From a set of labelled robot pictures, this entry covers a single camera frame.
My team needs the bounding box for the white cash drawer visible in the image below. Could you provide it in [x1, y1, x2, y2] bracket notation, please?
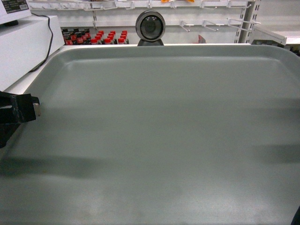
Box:
[0, 15, 64, 82]

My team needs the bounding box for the black round barcode scanner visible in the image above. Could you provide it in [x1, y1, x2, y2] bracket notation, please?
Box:
[135, 10, 166, 46]

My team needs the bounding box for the white checkout table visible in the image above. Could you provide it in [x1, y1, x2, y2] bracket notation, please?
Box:
[0, 43, 250, 94]

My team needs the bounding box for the grey rectangular serving tray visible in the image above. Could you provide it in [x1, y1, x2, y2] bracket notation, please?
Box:
[0, 45, 300, 225]

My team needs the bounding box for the white register scale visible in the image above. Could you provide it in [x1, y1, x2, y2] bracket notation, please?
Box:
[0, 0, 31, 25]

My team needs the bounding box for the black power cable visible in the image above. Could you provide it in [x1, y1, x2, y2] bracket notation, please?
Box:
[28, 13, 55, 72]

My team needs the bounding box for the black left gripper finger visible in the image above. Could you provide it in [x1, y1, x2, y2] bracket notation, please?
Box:
[0, 91, 40, 148]

